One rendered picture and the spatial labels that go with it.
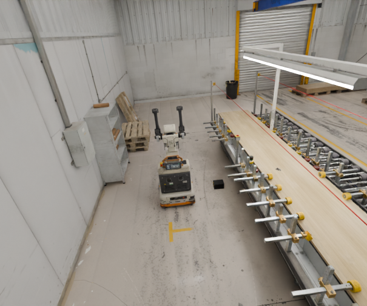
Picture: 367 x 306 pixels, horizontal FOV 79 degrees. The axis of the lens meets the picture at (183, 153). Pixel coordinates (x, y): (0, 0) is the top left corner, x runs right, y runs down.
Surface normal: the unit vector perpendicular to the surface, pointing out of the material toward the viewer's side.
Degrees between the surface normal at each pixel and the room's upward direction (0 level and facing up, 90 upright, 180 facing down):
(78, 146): 90
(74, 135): 90
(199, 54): 90
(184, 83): 90
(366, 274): 0
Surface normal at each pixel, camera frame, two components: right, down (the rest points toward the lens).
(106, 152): 0.09, 0.47
